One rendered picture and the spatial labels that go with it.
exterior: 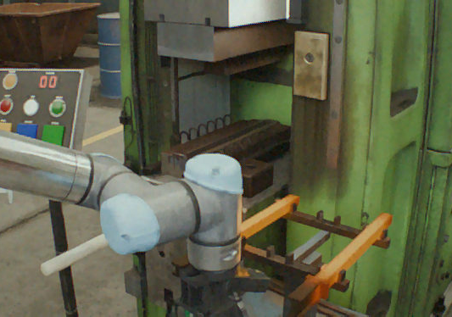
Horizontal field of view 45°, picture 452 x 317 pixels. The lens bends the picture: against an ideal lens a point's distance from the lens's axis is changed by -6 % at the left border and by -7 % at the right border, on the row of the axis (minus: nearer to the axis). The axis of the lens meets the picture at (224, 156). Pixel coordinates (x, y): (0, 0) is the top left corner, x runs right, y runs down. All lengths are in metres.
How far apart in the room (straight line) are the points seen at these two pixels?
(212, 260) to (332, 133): 0.81
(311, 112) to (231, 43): 0.28
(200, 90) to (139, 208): 1.24
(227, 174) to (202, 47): 0.83
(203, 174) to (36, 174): 0.22
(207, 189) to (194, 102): 1.17
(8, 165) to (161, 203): 0.20
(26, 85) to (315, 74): 0.95
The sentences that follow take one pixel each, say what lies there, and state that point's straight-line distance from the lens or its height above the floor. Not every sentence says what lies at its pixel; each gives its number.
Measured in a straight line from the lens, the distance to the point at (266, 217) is 1.33.
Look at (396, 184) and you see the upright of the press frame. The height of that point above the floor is 0.84.
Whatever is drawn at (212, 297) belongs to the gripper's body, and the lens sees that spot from 0.85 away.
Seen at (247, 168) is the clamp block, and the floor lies 0.98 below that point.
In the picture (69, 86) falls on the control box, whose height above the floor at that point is 1.15.
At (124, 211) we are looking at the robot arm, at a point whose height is 1.26.
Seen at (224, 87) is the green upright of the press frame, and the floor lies 1.09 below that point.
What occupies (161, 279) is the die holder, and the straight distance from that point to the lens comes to 1.84.
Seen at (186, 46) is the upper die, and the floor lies 1.30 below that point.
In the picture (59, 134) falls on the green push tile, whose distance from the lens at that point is 1.83.
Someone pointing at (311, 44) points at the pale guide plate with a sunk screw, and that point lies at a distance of 1.50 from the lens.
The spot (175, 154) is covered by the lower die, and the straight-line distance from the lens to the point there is 1.69.
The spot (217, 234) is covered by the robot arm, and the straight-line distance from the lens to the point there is 0.78.
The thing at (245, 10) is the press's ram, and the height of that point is 1.40.
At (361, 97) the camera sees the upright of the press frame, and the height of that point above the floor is 1.20.
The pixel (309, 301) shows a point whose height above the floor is 0.96.
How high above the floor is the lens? 1.56
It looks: 20 degrees down
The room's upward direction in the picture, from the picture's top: straight up
